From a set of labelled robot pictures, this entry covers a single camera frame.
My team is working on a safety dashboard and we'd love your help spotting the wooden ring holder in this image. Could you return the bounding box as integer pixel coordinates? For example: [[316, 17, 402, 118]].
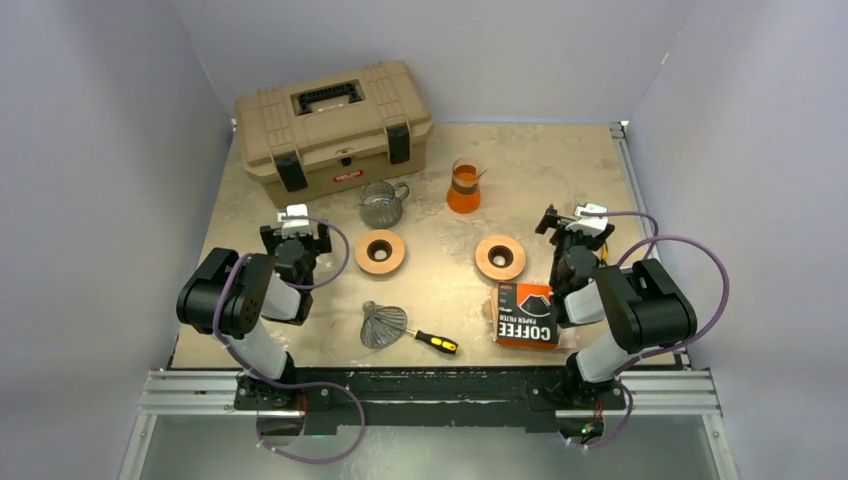
[[355, 229, 406, 276], [474, 235, 527, 281]]

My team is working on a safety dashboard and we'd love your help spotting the smoky glass carafe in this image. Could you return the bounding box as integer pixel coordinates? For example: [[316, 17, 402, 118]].
[[359, 181, 410, 229]]

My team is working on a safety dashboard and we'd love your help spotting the smoky glass dripper cone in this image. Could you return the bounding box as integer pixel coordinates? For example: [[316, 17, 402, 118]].
[[359, 301, 408, 350]]

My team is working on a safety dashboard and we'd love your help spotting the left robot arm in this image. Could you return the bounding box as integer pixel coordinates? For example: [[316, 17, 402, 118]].
[[176, 218, 332, 409]]

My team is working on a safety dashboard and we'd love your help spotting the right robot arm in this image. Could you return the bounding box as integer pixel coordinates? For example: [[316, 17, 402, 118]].
[[535, 204, 697, 407]]

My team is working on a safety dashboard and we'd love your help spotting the coffee paper filter box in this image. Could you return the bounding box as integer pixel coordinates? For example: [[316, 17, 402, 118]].
[[486, 282, 577, 351]]

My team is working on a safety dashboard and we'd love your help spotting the orange glass carafe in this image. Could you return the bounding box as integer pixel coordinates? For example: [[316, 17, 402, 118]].
[[446, 157, 486, 214]]

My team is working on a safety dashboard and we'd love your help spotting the tan plastic toolbox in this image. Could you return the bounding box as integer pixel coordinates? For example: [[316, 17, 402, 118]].
[[235, 61, 434, 209]]

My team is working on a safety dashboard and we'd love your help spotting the yellow black screwdriver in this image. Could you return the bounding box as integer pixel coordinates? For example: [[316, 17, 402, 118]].
[[406, 329, 459, 355]]

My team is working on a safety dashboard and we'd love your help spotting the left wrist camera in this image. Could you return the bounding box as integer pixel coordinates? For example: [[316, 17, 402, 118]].
[[277, 204, 313, 240]]

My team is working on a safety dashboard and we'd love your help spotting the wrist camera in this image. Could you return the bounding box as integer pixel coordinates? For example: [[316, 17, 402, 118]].
[[565, 203, 609, 237], [277, 204, 313, 240]]

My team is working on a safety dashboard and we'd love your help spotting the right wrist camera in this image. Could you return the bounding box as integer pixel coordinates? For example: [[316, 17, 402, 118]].
[[565, 203, 609, 237]]

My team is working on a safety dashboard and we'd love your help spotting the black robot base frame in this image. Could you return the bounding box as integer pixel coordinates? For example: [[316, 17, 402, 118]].
[[135, 364, 723, 439]]

